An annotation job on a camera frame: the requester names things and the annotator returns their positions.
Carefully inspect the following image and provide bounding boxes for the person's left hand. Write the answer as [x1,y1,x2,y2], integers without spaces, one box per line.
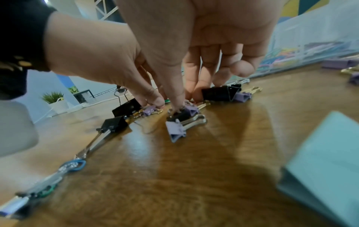
[45,11,166,109]

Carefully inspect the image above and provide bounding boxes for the person's right hand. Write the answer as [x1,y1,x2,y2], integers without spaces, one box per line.
[116,0,286,111]

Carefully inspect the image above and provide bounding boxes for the group of binder clips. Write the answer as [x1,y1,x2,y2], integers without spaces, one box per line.
[0,58,359,220]

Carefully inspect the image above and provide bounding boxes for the heap of sorted paper clips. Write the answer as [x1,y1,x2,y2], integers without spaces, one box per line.
[257,41,359,71]

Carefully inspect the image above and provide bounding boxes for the clear plastic box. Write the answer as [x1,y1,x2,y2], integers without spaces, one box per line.
[252,4,359,78]

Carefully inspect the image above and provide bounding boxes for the pile of colourful paper clips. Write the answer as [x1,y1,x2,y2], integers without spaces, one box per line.
[36,159,87,197]

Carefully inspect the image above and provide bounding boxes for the green plant white pot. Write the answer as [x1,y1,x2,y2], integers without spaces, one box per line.
[41,91,69,114]

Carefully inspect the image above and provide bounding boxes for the wooden table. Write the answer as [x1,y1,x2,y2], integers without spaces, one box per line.
[0,64,359,227]

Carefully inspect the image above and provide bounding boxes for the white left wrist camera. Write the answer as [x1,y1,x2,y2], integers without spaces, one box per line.
[0,101,39,157]

